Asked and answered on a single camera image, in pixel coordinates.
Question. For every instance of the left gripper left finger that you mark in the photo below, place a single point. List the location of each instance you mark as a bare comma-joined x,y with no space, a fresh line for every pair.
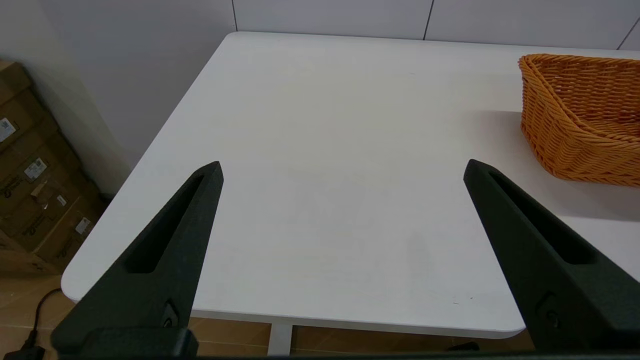
155,280

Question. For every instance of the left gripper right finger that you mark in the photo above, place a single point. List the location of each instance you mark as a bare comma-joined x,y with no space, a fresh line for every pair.
545,280

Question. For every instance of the orange woven wicker basket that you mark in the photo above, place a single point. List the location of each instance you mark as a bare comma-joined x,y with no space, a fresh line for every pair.
575,145

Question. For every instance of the white table leg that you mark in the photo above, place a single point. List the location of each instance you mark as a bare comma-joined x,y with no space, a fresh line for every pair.
280,340

